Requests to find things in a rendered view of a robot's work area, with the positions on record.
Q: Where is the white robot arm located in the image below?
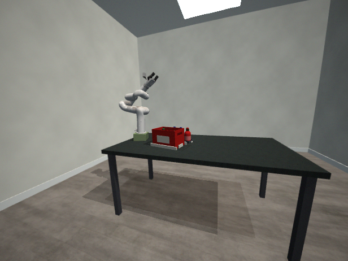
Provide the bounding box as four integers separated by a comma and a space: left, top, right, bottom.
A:
119, 84, 149, 134

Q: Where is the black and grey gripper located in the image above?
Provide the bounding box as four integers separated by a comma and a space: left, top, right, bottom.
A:
144, 72, 158, 88

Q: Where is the red bottle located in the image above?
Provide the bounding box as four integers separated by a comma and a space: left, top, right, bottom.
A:
184, 128, 191, 141

